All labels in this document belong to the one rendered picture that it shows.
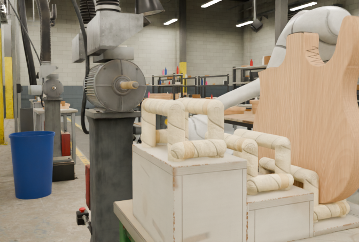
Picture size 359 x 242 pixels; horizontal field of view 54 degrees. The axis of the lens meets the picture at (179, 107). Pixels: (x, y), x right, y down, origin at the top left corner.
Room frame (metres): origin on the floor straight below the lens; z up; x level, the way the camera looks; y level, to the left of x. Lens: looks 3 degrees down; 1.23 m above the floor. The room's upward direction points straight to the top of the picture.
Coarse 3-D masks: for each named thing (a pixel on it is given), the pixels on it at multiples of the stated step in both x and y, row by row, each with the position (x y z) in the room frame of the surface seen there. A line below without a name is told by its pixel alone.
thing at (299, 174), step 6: (264, 162) 0.90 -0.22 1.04; (270, 162) 0.88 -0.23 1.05; (264, 168) 0.90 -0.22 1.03; (270, 168) 0.87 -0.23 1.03; (294, 168) 0.80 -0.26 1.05; (300, 168) 0.79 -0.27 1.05; (294, 174) 0.79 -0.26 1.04; (300, 174) 0.78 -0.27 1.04; (306, 174) 0.76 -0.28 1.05; (312, 174) 0.76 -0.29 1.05; (300, 180) 0.78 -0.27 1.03
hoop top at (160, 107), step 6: (144, 102) 0.78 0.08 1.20; (150, 102) 0.74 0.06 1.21; (156, 102) 0.71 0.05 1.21; (162, 102) 0.68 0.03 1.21; (168, 102) 0.65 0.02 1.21; (174, 102) 0.64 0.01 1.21; (180, 102) 0.64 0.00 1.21; (144, 108) 0.78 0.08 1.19; (150, 108) 0.74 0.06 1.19; (156, 108) 0.70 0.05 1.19; (162, 108) 0.66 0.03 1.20; (168, 108) 0.64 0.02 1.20; (174, 108) 0.63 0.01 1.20; (180, 108) 0.63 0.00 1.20; (162, 114) 0.68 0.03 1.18
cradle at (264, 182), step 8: (264, 176) 0.70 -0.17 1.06; (272, 176) 0.70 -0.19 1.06; (280, 176) 0.71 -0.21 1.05; (288, 176) 0.72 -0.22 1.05; (248, 184) 0.68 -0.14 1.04; (256, 184) 0.68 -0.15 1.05; (264, 184) 0.69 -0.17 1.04; (272, 184) 0.69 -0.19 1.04; (280, 184) 0.70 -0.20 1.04; (288, 184) 0.71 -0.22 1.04
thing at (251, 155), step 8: (248, 152) 0.69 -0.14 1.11; (256, 152) 0.69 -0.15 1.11; (248, 160) 0.69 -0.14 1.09; (256, 160) 0.69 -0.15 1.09; (248, 168) 0.69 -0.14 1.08; (256, 168) 0.70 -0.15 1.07; (248, 176) 0.69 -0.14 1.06; (256, 176) 0.70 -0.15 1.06; (248, 192) 0.69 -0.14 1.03; (256, 192) 0.70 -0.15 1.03
